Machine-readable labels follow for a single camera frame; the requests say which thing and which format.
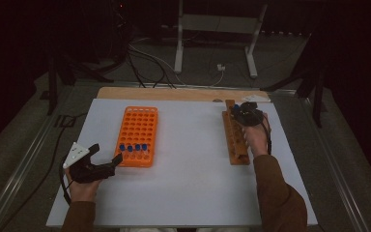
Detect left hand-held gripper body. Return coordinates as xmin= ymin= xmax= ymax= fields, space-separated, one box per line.
xmin=62 ymin=141 xmax=116 ymax=185

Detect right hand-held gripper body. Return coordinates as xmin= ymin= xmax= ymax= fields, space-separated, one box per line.
xmin=240 ymin=94 xmax=269 ymax=128

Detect wooden test tube rack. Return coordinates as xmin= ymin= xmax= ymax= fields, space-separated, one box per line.
xmin=221 ymin=99 xmax=251 ymax=166

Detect orange plastic test tube rack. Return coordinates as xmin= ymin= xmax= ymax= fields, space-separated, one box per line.
xmin=113 ymin=105 xmax=159 ymax=168

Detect person's right hand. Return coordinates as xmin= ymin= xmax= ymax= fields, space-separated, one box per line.
xmin=243 ymin=112 xmax=271 ymax=159

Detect person's left hand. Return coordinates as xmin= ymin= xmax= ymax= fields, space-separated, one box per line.
xmin=65 ymin=168 xmax=103 ymax=203

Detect white table cover sheet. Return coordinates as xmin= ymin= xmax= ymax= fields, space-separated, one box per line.
xmin=45 ymin=98 xmax=318 ymax=228

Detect black stand legs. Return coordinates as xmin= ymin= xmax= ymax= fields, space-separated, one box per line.
xmin=46 ymin=54 xmax=114 ymax=116
xmin=260 ymin=32 xmax=326 ymax=129

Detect dark equipment with red light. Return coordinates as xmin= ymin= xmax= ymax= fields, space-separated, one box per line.
xmin=109 ymin=0 xmax=133 ymax=59

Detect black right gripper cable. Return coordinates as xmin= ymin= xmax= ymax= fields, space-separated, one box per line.
xmin=260 ymin=117 xmax=273 ymax=156

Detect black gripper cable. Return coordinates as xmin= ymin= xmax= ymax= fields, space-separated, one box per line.
xmin=59 ymin=156 xmax=72 ymax=206
xmin=260 ymin=117 xmax=273 ymax=156

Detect thin black floor cable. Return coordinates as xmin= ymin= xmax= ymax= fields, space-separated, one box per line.
xmin=0 ymin=112 xmax=90 ymax=232

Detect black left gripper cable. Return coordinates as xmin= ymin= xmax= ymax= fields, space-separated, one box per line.
xmin=59 ymin=156 xmax=72 ymax=206

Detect aluminium frame rail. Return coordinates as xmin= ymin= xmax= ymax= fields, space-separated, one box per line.
xmin=298 ymin=91 xmax=371 ymax=232
xmin=0 ymin=85 xmax=75 ymax=232

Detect white metal frame desk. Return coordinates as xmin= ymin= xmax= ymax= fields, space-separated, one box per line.
xmin=173 ymin=0 xmax=269 ymax=79

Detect white floor cable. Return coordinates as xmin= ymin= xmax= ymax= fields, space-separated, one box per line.
xmin=128 ymin=37 xmax=225 ymax=88

